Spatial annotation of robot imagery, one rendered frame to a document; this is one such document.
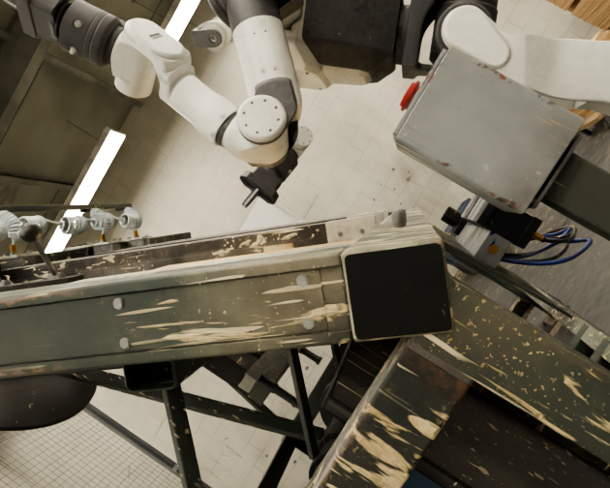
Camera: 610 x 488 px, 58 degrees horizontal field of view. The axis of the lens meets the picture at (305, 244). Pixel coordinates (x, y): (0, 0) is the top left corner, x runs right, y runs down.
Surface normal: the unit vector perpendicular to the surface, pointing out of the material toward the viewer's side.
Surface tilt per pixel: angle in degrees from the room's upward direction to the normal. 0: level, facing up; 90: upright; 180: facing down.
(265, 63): 90
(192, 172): 90
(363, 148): 90
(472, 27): 90
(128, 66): 106
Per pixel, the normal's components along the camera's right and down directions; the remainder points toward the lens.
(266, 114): -0.01, -0.21
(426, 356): -0.18, 0.08
